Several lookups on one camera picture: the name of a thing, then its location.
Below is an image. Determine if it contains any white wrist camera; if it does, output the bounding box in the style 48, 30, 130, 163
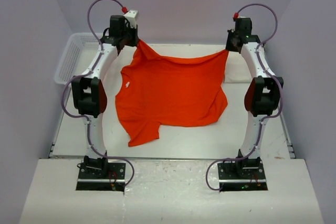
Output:
123, 10, 139, 28
233, 17, 253, 36

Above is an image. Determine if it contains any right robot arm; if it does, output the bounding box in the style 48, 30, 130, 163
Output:
223, 13, 283, 178

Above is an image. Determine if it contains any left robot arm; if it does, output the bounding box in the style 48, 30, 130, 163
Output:
71, 10, 139, 180

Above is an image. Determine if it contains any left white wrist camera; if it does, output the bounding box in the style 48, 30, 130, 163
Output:
123, 10, 139, 28

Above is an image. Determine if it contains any white plastic basket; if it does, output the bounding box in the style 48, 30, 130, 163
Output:
54, 33, 99, 85

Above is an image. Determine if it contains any orange t-shirt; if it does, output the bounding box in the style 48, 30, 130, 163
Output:
115, 41, 229, 147

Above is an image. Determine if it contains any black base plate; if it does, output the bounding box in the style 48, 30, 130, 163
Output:
76, 163, 126, 192
217, 158, 268, 191

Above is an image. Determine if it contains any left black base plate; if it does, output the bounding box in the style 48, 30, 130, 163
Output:
76, 163, 126, 192

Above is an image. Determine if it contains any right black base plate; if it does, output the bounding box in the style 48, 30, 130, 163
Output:
217, 158, 268, 191

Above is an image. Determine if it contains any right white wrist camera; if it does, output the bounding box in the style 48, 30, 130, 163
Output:
233, 17, 253, 36

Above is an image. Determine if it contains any folded white t-shirt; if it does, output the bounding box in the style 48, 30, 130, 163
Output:
223, 52, 251, 83

